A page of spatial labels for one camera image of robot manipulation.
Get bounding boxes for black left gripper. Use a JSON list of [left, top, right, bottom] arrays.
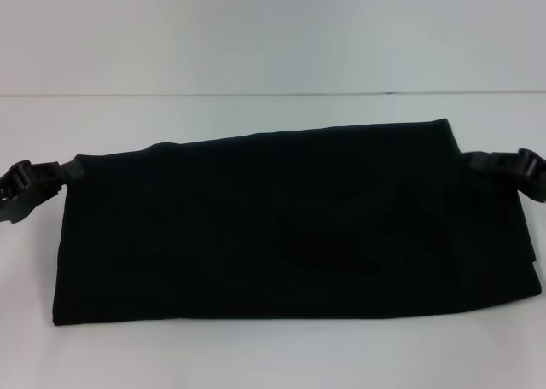
[[0, 158, 85, 224]]

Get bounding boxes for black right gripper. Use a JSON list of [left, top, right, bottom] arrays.
[[462, 148, 546, 205]]

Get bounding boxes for black shirt with FREE print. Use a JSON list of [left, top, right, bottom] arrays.
[[50, 118, 543, 327]]

